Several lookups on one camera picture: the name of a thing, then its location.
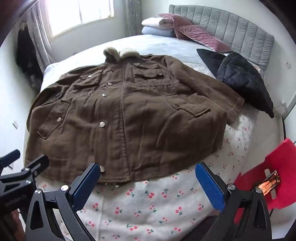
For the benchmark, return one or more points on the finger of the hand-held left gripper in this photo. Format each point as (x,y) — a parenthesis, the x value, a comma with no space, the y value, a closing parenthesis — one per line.
(38,163)
(10,157)

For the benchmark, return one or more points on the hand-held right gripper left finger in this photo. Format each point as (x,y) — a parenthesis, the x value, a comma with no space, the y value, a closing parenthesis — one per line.
(85,184)

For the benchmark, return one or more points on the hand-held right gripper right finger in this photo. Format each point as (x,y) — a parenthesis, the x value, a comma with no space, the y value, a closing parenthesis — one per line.
(211,188)

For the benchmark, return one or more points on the brown coat with fur collar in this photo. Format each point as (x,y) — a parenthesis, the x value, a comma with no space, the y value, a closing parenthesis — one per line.
(129,111)

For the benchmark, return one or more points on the dark hanging clothes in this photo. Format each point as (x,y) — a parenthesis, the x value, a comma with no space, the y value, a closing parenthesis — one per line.
(26,55)

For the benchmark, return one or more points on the shiny snack packet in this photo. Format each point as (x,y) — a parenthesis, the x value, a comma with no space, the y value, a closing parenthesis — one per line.
(269,183)

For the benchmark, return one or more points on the black down jacket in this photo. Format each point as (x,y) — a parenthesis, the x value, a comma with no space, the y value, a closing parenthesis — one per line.
(247,81)

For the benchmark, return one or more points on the black cloth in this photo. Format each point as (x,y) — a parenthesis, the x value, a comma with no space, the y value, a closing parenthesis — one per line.
(209,60)

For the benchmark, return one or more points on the sheer grey curtain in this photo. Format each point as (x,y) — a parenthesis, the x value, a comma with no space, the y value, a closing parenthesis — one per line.
(39,30)

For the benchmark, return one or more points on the light blue bed sheet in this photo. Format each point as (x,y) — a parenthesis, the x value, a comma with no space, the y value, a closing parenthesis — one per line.
(138,44)

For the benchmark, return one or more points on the pink velvet pillow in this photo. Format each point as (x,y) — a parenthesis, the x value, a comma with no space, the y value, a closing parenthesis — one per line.
(175,19)
(203,37)

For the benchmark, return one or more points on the window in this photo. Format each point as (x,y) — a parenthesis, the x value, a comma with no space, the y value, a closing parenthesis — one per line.
(78,14)

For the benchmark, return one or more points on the grey padded headboard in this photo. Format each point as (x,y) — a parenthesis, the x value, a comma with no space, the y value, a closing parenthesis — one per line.
(231,25)

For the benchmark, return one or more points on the light blue folded blanket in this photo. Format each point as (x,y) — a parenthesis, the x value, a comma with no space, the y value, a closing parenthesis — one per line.
(157,32)

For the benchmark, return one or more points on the white folded blanket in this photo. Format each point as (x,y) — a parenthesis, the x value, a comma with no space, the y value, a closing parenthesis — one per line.
(157,23)

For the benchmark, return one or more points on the patterned grey curtain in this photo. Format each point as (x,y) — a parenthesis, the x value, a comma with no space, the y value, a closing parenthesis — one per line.
(133,17)

